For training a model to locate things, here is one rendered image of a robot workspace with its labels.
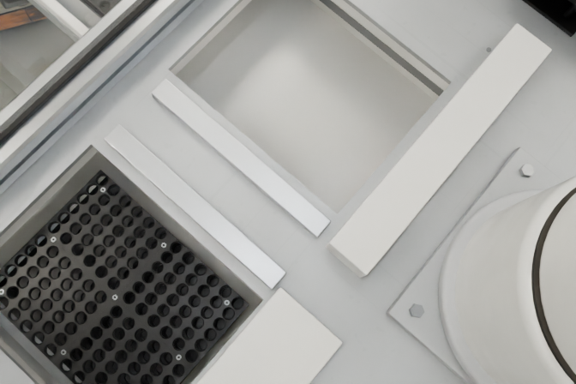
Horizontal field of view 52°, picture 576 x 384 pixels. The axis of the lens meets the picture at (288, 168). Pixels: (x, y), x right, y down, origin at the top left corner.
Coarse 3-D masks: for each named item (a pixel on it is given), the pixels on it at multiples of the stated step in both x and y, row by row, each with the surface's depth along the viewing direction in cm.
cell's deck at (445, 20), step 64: (384, 0) 69; (448, 0) 69; (512, 0) 70; (448, 64) 67; (128, 128) 63; (512, 128) 65; (256, 192) 62; (448, 192) 63; (320, 256) 61; (384, 256) 61; (320, 320) 59; (384, 320) 60
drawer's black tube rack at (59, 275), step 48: (96, 192) 69; (96, 240) 64; (144, 240) 65; (48, 288) 63; (96, 288) 63; (144, 288) 64; (192, 288) 64; (48, 336) 62; (96, 336) 65; (144, 336) 66; (192, 336) 66
